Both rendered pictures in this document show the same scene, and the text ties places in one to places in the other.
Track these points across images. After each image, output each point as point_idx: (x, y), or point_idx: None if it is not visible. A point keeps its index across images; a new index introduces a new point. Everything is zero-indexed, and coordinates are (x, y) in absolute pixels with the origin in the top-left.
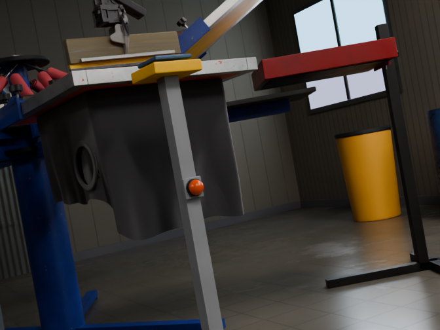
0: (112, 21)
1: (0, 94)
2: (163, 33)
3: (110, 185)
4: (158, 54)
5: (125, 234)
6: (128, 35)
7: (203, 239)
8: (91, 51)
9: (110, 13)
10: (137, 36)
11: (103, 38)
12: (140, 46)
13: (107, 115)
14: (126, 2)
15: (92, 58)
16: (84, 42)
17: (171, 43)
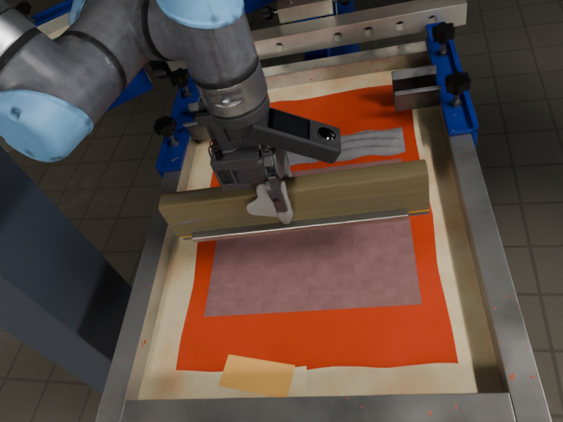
0: (245, 187)
1: (171, 79)
2: (387, 182)
3: None
4: (364, 223)
5: None
6: (285, 211)
7: None
8: (213, 220)
9: (241, 172)
10: (317, 192)
11: (236, 202)
12: (323, 206)
13: None
14: (282, 144)
15: (214, 238)
16: (195, 210)
17: (405, 197)
